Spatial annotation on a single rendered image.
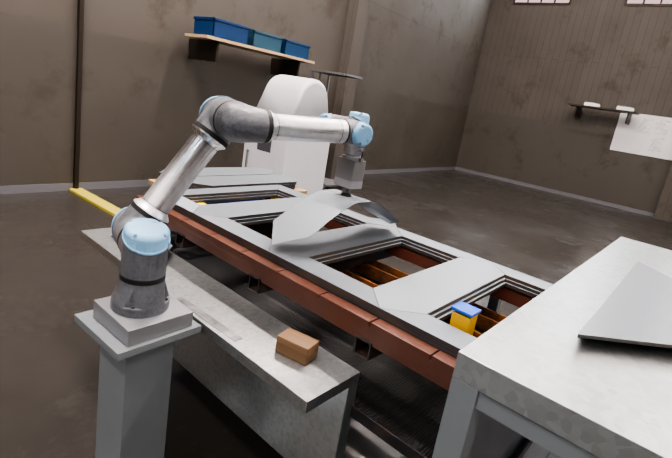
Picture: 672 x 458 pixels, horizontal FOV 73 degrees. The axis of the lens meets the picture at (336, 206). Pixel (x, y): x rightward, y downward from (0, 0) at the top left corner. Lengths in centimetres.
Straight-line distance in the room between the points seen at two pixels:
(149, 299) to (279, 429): 56
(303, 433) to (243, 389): 27
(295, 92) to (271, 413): 389
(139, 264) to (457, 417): 87
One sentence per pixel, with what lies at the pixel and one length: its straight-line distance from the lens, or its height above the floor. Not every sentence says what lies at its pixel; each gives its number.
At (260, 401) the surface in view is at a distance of 156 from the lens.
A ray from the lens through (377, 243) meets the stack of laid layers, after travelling 179.
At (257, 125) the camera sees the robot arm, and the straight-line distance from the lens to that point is 128.
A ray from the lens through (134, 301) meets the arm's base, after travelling 133.
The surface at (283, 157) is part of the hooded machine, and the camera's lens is 484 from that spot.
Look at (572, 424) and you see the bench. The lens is 67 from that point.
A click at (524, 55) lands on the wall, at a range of 1235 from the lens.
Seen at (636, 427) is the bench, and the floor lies 105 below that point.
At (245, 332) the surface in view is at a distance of 137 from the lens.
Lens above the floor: 137
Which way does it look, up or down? 13 degrees down
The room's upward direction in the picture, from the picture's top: 9 degrees clockwise
